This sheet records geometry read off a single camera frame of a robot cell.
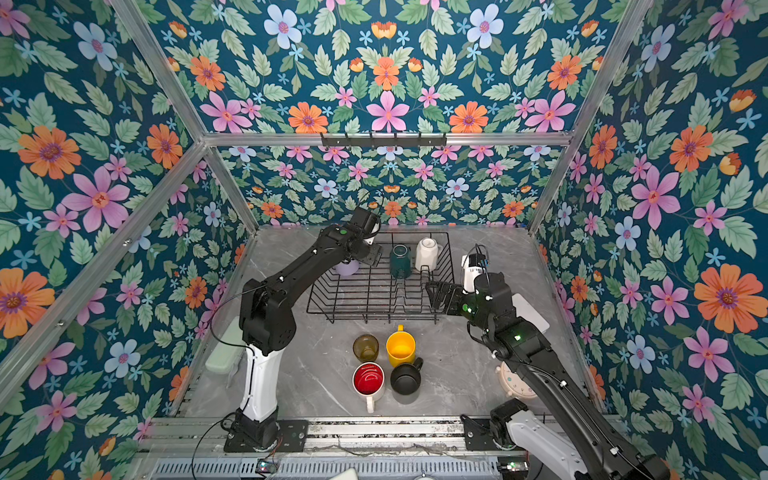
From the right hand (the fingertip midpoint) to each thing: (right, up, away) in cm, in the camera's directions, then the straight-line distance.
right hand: (440, 284), depth 72 cm
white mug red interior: (-19, -28, +10) cm, 35 cm away
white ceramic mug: (-1, +8, +25) cm, 26 cm away
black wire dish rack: (-12, -4, +25) cm, 28 cm away
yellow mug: (-10, -20, +15) cm, 27 cm away
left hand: (-19, +11, +20) cm, 29 cm away
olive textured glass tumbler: (-20, -20, +15) cm, 33 cm away
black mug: (-9, -27, +10) cm, 30 cm away
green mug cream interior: (-10, +5, +25) cm, 27 cm away
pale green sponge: (-60, -22, +11) cm, 65 cm away
